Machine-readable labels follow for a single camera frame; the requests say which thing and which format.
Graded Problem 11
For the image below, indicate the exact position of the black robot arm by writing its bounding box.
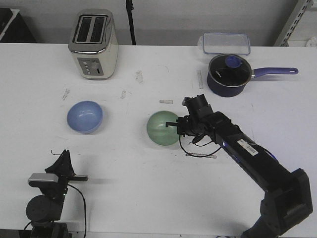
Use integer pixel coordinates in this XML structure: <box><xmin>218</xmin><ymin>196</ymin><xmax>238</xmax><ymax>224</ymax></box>
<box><xmin>165</xmin><ymin>112</ymin><xmax>313</xmax><ymax>238</ymax></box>
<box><xmin>26</xmin><ymin>149</ymin><xmax>88</xmax><ymax>238</ymax></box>

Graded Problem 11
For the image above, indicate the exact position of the blue bowl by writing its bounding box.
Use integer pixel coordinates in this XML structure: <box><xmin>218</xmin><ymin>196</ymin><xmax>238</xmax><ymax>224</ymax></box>
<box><xmin>66</xmin><ymin>101</ymin><xmax>104</xmax><ymax>134</ymax></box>

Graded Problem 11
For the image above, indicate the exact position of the clear plastic food container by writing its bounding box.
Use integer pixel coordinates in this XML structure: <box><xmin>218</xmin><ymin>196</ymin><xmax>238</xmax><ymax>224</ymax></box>
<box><xmin>197</xmin><ymin>32</ymin><xmax>251</xmax><ymax>55</ymax></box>

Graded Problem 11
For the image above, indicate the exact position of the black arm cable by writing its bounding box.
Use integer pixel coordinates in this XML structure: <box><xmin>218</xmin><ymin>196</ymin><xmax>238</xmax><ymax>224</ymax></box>
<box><xmin>178</xmin><ymin>133</ymin><xmax>223</xmax><ymax>157</ymax></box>
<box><xmin>67</xmin><ymin>183</ymin><xmax>87</xmax><ymax>236</ymax></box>

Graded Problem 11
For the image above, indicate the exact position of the cream two-slot toaster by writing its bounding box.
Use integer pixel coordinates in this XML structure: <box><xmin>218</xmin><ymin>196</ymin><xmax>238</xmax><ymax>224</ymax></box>
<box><xmin>68</xmin><ymin>8</ymin><xmax>118</xmax><ymax>80</ymax></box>

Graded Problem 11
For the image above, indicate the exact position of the grey metal shelf upright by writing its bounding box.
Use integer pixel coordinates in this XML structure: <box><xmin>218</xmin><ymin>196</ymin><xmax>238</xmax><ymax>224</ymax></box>
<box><xmin>274</xmin><ymin>0</ymin><xmax>317</xmax><ymax>47</ymax></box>

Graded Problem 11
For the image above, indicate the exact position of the green bowl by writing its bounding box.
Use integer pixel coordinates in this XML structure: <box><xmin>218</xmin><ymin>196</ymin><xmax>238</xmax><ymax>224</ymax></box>
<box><xmin>147</xmin><ymin>111</ymin><xmax>179</xmax><ymax>146</ymax></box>

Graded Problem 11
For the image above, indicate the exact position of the black tripod pole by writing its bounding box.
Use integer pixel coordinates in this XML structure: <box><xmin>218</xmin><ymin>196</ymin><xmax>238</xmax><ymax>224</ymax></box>
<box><xmin>126</xmin><ymin>0</ymin><xmax>136</xmax><ymax>45</ymax></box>

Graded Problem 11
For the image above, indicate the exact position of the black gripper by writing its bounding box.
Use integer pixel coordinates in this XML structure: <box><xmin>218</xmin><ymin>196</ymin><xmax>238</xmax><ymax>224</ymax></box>
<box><xmin>165</xmin><ymin>115</ymin><xmax>211</xmax><ymax>137</ymax></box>
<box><xmin>40</xmin><ymin>150</ymin><xmax>88</xmax><ymax>204</ymax></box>

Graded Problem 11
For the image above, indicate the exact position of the glass pot lid blue knob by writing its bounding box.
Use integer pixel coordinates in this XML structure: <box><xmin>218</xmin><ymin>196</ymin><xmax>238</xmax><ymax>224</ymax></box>
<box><xmin>209</xmin><ymin>54</ymin><xmax>252</xmax><ymax>87</ymax></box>

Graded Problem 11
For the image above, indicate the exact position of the dark blue saucepan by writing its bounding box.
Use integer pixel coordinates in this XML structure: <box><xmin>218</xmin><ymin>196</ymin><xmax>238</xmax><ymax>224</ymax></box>
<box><xmin>207</xmin><ymin>67</ymin><xmax>299</xmax><ymax>97</ymax></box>

